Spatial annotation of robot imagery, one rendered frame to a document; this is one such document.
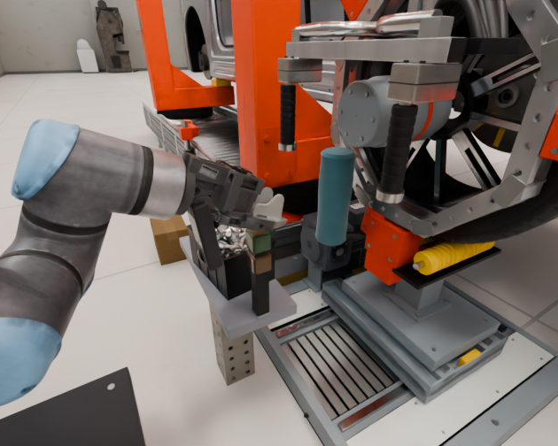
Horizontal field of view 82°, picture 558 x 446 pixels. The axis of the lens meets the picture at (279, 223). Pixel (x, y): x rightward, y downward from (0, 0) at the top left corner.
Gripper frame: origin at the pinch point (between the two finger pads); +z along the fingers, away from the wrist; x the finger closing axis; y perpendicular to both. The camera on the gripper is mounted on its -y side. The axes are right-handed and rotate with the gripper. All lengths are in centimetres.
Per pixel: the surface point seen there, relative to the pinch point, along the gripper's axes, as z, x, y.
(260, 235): -0.5, 2.8, -4.0
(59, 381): -16, 54, -85
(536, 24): 17.9, -16.5, 42.6
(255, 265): 0.9, 2.8, -10.2
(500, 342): 84, -22, -18
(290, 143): 12.3, 20.8, 13.9
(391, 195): 8.4, -12.9, 11.9
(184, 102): 62, 241, 15
